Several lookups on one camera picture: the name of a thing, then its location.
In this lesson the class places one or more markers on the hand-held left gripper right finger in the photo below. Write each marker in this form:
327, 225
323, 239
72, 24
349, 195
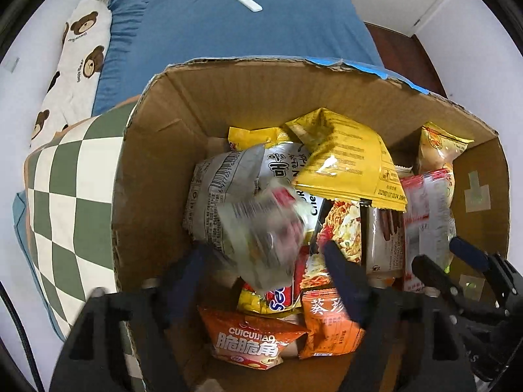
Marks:
340, 271

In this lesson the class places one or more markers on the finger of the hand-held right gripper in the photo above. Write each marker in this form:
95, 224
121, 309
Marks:
433, 272
465, 249

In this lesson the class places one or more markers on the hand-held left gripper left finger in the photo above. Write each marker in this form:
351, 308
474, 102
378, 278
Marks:
191, 265

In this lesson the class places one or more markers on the red white snack packet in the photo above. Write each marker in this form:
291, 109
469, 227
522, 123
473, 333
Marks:
429, 212

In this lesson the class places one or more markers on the orange snack packet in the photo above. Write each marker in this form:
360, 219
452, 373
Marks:
327, 326

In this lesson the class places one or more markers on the white face print packet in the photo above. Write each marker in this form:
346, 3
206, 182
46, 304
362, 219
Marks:
261, 241

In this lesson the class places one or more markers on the large yellow cake packet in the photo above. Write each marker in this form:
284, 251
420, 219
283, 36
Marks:
439, 147

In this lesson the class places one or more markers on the small yellow snack packet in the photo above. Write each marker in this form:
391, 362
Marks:
347, 159

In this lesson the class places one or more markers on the blue green cardboard box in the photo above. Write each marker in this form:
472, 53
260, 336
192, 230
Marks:
171, 151

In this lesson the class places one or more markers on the noodle photo packet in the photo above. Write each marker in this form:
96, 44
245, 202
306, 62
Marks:
343, 224

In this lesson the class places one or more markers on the brown stick biscuit packet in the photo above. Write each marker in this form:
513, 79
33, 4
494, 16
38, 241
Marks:
384, 249

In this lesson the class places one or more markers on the grey white snack packet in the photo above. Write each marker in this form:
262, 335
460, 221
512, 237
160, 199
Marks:
216, 196

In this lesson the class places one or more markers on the yellow red snack packet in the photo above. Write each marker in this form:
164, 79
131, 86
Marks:
261, 300

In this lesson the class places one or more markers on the orange crisps packet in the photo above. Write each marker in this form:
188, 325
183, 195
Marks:
249, 335

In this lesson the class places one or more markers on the white instant noodle packet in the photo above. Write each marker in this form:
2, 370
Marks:
286, 167

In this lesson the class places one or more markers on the green white checkered mat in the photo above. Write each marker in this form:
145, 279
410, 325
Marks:
61, 212

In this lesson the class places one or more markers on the flat yellow snack packet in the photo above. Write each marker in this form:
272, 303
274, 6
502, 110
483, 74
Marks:
253, 135

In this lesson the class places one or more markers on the bear print pillow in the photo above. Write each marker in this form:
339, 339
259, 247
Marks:
81, 69

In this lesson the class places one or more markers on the blue bed sheet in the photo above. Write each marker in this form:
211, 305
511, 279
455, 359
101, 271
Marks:
245, 41

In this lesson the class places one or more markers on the white remote control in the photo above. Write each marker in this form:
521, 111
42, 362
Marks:
249, 3

